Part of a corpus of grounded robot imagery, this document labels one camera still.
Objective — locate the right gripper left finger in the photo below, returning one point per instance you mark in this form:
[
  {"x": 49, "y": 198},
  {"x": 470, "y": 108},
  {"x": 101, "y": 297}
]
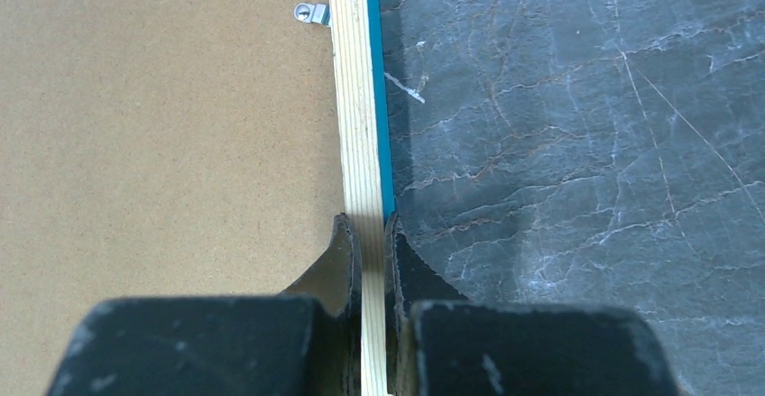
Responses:
[{"x": 304, "y": 340}]

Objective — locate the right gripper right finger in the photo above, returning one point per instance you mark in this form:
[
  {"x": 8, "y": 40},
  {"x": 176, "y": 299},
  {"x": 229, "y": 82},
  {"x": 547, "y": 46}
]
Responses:
[{"x": 439, "y": 342}]

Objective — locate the light wooden picture frame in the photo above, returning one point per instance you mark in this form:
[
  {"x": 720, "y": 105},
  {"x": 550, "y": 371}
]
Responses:
[{"x": 362, "y": 184}]

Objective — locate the brown cardboard backing board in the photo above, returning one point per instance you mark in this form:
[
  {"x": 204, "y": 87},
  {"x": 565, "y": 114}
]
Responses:
[{"x": 155, "y": 147}]

